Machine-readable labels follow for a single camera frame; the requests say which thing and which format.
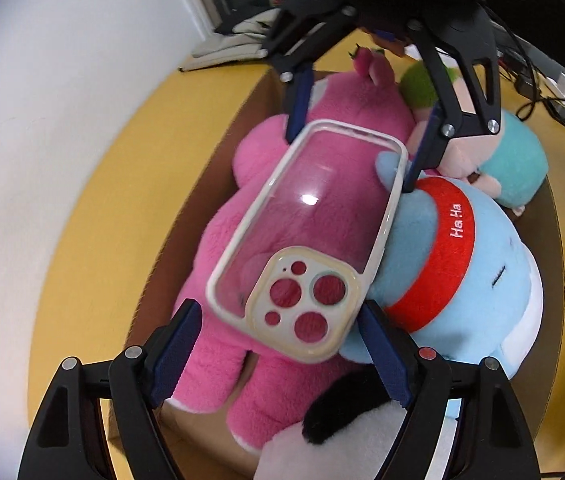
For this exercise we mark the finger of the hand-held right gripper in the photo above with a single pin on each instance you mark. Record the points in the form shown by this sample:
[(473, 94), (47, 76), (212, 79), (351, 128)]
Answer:
[(425, 155), (300, 105)]

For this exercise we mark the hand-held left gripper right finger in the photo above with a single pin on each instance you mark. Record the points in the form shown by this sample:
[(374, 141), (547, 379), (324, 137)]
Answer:
[(387, 355)]

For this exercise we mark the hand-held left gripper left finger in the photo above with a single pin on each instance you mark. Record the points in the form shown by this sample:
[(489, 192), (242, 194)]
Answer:
[(175, 355)]

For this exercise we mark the white plush toy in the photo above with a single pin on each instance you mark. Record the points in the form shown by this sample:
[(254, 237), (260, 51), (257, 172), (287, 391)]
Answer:
[(352, 440)]

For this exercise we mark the small teal plush doll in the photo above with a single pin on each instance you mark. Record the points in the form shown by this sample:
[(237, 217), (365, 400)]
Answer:
[(517, 160)]

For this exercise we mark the clear cream phone case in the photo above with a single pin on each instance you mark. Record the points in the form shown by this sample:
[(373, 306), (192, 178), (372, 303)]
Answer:
[(262, 320)]

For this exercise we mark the pink plush bear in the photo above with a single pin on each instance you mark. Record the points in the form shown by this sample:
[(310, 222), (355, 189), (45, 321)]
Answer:
[(212, 240)]

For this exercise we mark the light blue plush toy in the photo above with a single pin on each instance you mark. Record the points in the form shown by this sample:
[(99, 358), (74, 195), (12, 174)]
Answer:
[(492, 260)]

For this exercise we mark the cardboard box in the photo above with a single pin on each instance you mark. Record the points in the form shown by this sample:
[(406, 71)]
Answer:
[(197, 200)]

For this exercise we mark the grey cloth bag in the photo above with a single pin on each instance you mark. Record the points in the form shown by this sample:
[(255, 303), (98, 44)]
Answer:
[(232, 45)]

